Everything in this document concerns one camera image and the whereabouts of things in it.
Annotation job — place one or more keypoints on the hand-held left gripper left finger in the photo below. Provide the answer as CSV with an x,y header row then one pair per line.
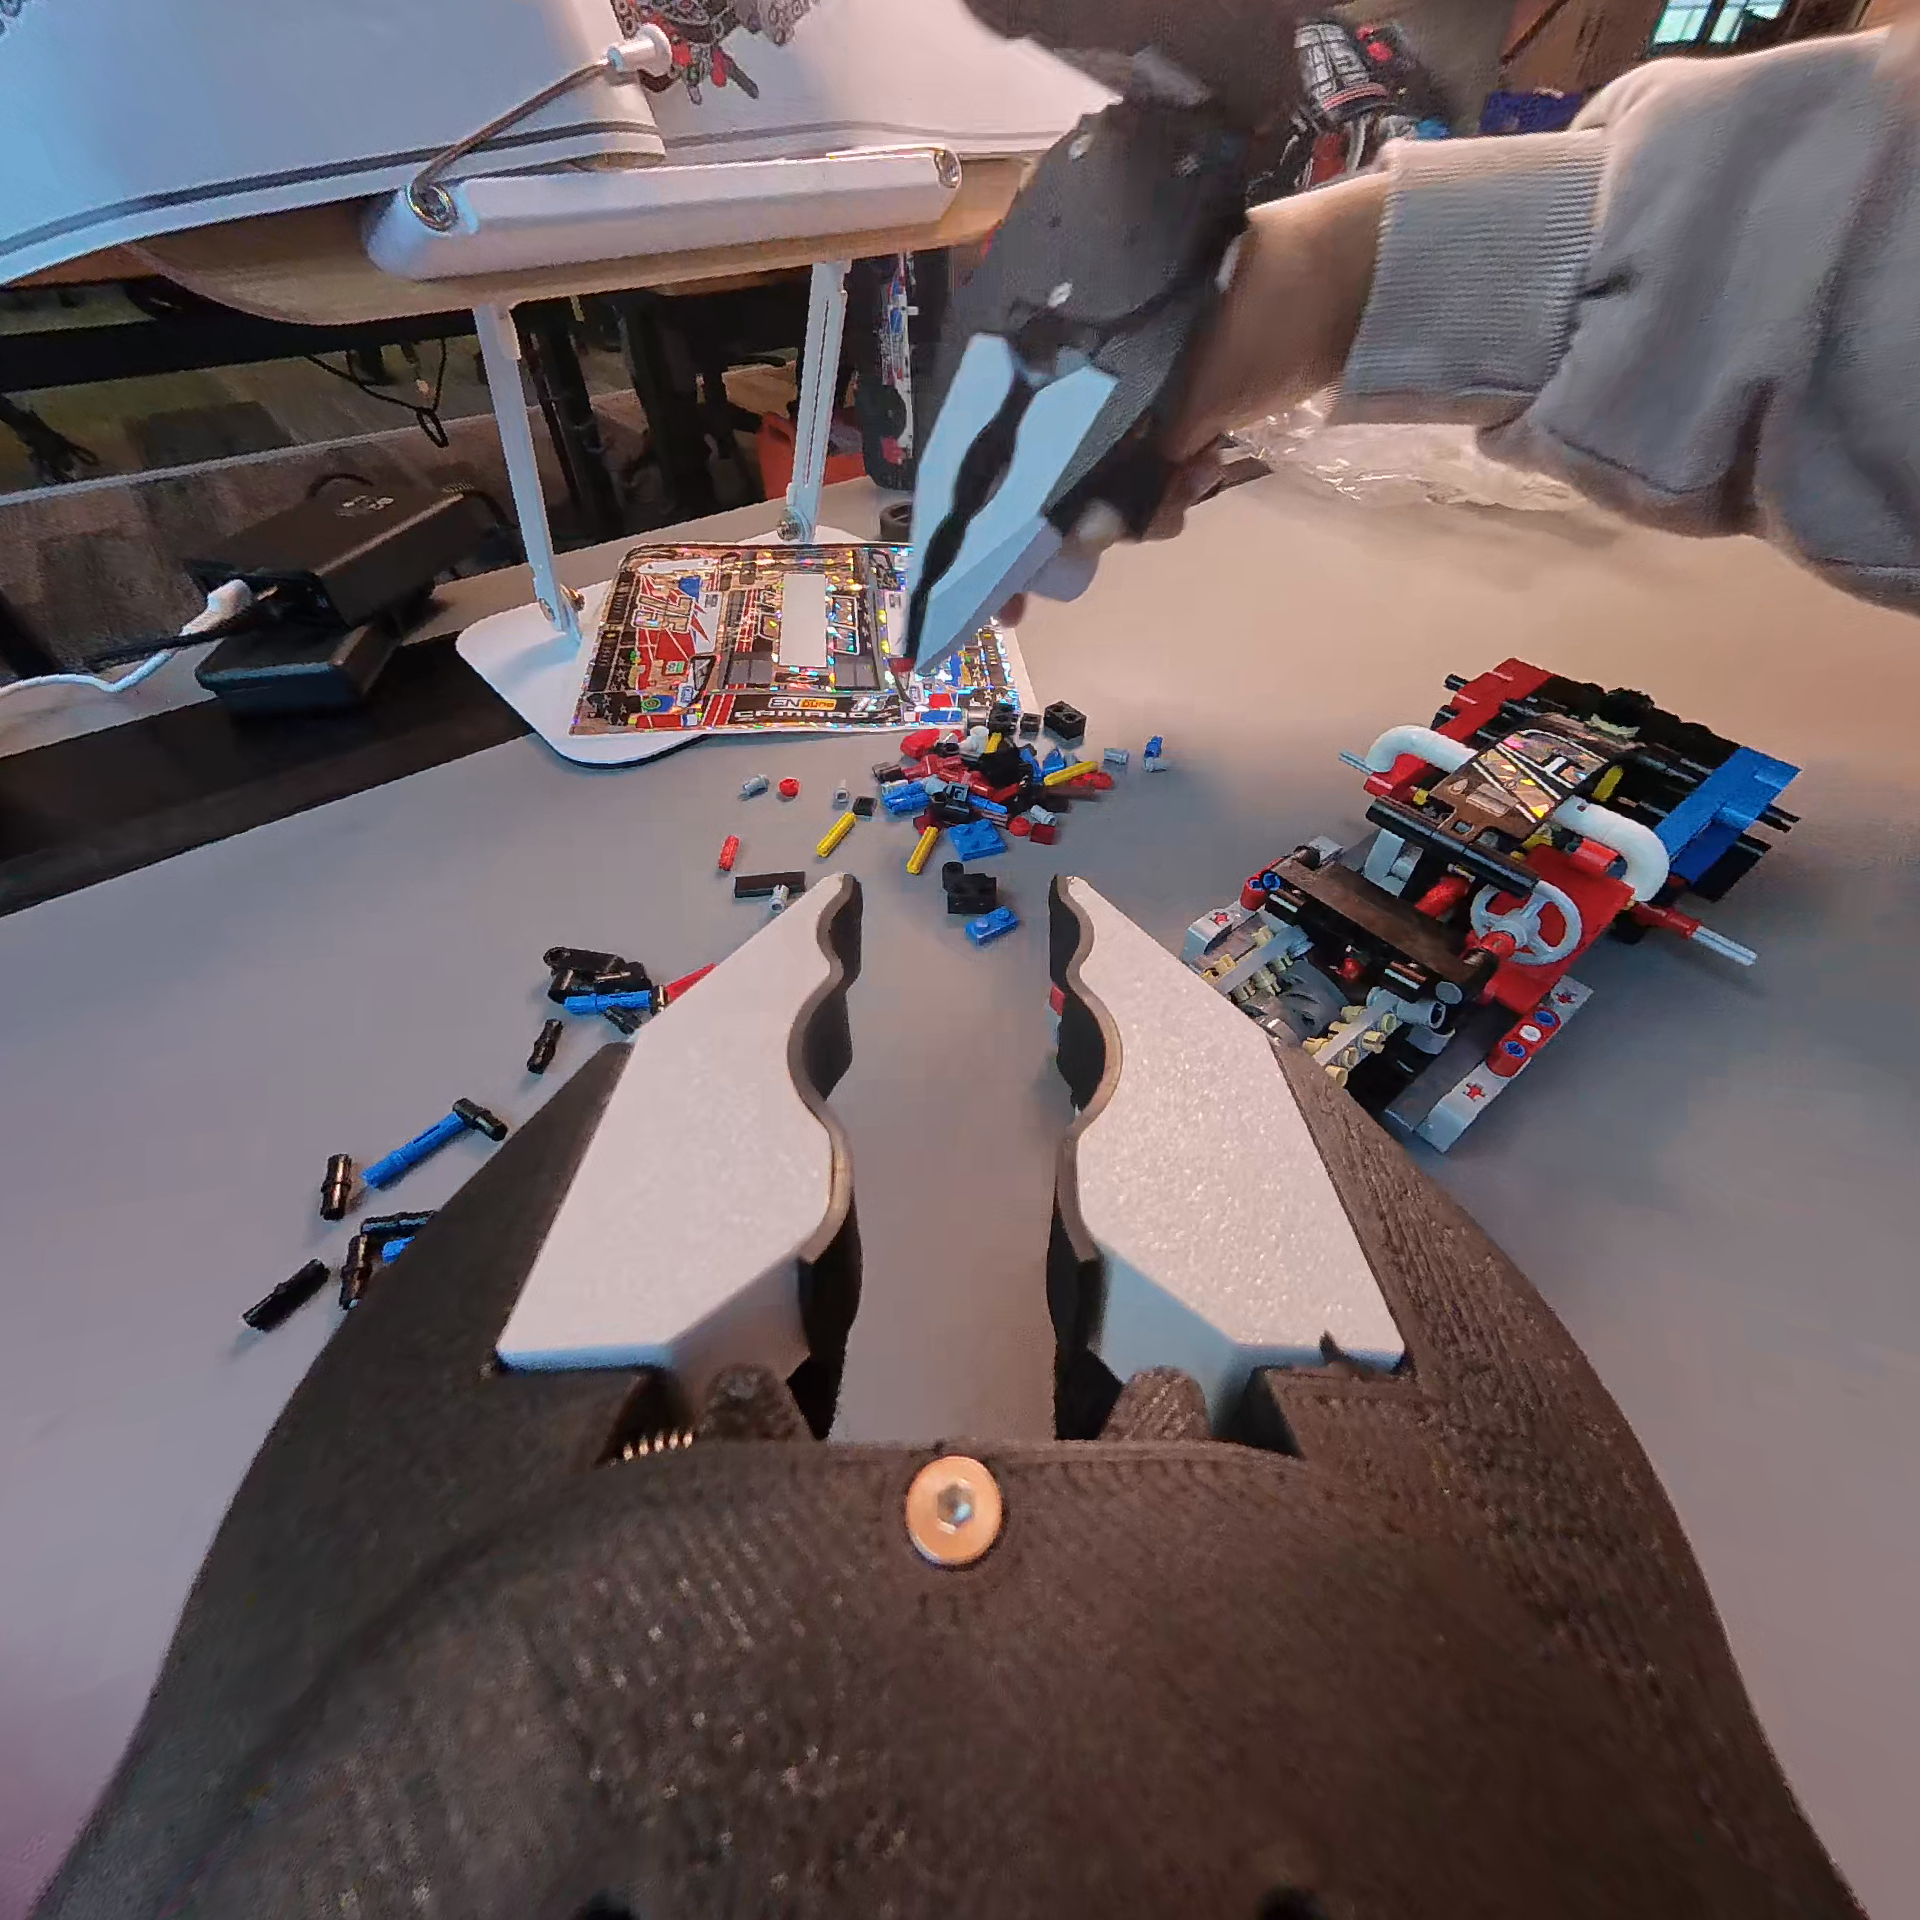
x,y
674,1201

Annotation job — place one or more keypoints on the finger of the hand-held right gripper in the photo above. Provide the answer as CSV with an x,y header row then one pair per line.
x,y
944,464
1043,480

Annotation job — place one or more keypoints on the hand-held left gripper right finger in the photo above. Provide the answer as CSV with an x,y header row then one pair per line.
x,y
1231,1201

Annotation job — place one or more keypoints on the holographic sticker sheet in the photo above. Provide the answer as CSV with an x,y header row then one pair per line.
x,y
721,645

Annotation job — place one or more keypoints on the white book stand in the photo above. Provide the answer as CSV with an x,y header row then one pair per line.
x,y
674,203

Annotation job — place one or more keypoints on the person's right hand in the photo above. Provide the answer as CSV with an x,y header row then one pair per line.
x,y
1290,331

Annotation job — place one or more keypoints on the clear plastic bag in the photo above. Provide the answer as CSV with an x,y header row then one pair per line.
x,y
1424,464

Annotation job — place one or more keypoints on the pile of black blue pins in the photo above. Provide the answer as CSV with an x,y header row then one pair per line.
x,y
601,983

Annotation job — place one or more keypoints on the pile of mixed lego pieces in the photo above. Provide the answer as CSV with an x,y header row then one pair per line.
x,y
961,795

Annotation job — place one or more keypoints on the small black charger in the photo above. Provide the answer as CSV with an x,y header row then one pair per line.
x,y
284,668

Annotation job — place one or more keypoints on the lego car model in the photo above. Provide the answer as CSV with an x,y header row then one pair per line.
x,y
1500,900

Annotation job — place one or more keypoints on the black power adapter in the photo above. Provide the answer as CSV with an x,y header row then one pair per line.
x,y
360,548

